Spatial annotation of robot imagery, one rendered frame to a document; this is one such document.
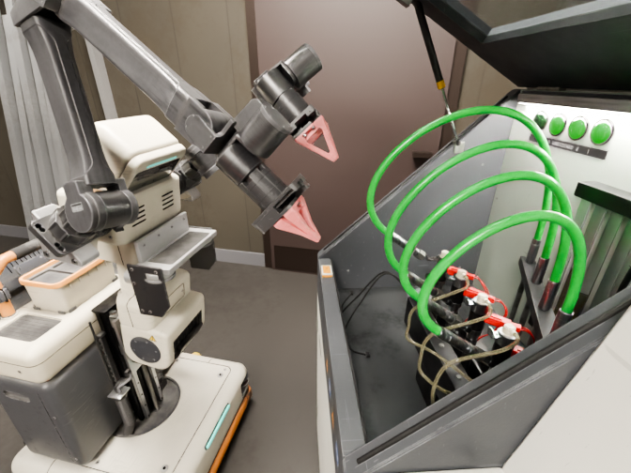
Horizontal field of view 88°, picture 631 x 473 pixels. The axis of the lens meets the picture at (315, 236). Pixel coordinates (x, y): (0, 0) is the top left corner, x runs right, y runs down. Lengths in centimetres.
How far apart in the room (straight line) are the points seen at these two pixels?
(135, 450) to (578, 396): 136
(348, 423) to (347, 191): 193
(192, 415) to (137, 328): 54
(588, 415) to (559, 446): 6
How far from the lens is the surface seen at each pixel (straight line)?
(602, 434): 51
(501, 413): 53
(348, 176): 237
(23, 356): 123
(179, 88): 59
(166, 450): 149
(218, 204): 284
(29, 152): 324
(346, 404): 66
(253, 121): 50
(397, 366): 90
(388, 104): 227
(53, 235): 86
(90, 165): 77
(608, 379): 49
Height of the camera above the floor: 147
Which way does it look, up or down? 26 degrees down
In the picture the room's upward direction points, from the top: straight up
